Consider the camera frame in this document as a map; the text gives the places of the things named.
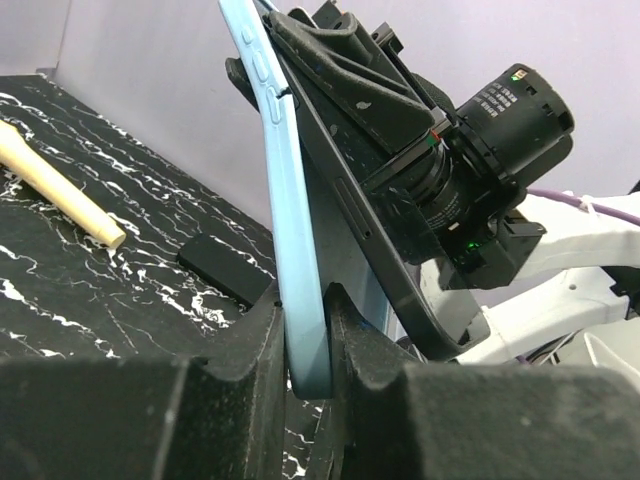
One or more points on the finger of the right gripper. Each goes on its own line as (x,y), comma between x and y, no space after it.
(374,94)
(237,75)

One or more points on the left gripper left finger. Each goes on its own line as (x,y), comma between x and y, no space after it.
(219,415)

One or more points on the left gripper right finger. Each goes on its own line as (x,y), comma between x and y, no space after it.
(394,417)

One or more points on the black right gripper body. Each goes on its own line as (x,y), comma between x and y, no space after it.
(453,196)

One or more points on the black smartphone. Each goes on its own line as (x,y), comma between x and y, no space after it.
(442,324)

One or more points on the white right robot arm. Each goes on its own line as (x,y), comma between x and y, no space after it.
(571,281)

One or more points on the cream wooden recorder flute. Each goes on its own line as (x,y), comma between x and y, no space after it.
(21,159)

